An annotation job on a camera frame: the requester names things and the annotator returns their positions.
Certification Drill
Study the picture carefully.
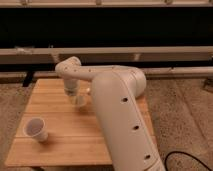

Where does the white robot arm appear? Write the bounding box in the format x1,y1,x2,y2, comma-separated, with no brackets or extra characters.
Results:
55,57,166,171

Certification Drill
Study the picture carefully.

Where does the black cable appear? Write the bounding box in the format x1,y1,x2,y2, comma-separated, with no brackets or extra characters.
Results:
164,151,213,171

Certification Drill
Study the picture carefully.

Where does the white metal rail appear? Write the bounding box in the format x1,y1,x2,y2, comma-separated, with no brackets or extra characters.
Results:
0,46,213,64

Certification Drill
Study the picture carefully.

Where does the white paper cup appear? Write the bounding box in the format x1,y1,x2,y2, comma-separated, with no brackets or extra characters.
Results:
23,118,48,142

